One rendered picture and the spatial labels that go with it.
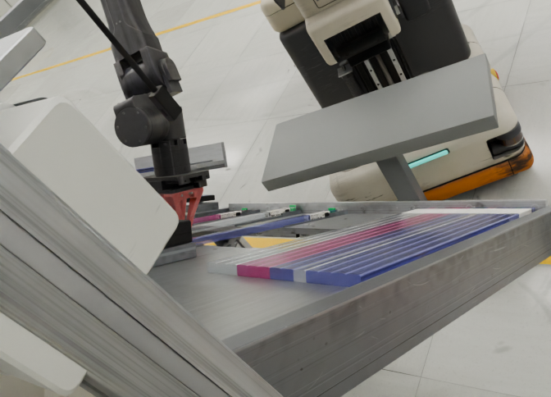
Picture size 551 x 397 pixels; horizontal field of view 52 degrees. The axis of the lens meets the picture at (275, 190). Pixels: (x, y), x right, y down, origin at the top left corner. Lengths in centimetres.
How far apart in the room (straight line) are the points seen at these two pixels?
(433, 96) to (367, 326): 107
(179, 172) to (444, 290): 49
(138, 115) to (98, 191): 62
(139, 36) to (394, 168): 85
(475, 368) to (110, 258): 149
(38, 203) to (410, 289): 34
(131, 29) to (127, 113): 15
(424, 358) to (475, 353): 14
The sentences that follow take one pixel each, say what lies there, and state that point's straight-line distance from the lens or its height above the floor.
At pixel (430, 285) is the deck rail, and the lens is 51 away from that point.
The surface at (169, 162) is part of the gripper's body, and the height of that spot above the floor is 104.
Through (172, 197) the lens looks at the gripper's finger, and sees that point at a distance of 87.
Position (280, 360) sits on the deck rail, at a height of 117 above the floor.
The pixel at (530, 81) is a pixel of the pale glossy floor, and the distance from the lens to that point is 236.
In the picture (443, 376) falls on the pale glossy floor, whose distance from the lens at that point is 167.
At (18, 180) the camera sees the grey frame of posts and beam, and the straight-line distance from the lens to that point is 19.
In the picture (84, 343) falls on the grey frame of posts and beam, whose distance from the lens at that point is 20.
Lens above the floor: 143
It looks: 35 degrees down
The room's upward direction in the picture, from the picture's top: 37 degrees counter-clockwise
